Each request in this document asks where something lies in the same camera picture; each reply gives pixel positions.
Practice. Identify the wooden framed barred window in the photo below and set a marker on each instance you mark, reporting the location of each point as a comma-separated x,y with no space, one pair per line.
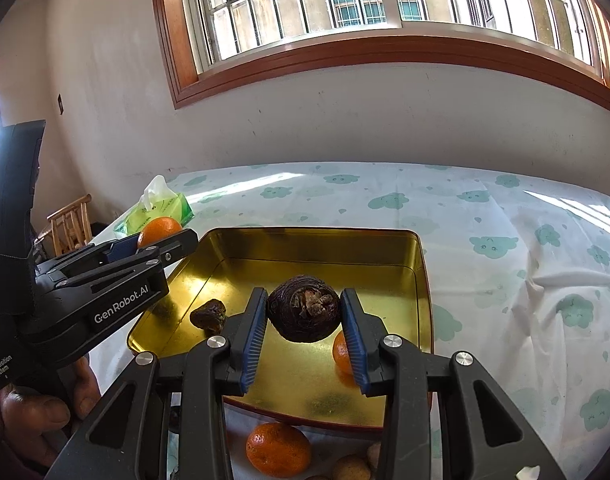
335,0

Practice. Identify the person's left hand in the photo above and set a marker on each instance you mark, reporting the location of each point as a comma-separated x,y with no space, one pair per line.
35,410

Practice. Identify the small mandarin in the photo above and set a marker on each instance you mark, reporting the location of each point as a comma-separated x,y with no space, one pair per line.
341,355

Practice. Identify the smooth orange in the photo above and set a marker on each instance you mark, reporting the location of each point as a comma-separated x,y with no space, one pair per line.
160,227

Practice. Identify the wooden chair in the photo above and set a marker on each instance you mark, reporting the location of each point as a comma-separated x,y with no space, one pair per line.
72,225

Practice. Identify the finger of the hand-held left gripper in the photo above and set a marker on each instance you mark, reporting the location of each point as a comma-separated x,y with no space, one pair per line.
122,249
135,265

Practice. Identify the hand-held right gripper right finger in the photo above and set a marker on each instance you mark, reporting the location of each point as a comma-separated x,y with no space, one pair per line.
352,350

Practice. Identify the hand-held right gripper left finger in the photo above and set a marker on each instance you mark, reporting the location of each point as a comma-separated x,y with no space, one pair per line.
255,340

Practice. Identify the small wrinkled dark passion fruit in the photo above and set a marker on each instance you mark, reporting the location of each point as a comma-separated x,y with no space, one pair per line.
208,316

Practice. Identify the large wrinkled dark passion fruit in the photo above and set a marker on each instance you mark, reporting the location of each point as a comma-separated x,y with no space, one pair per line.
297,310

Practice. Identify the green tissue pack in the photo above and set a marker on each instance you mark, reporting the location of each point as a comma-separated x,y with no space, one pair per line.
160,205

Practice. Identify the large rough-skinned orange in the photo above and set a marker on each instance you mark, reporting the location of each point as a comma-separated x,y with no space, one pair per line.
277,450

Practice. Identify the red and gold tin box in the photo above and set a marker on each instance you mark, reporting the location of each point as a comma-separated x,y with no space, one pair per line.
295,370

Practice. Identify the brown longan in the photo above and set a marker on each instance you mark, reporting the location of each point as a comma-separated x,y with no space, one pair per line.
352,469

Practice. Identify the dark wall switch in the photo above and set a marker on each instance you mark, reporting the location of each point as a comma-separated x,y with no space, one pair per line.
60,104

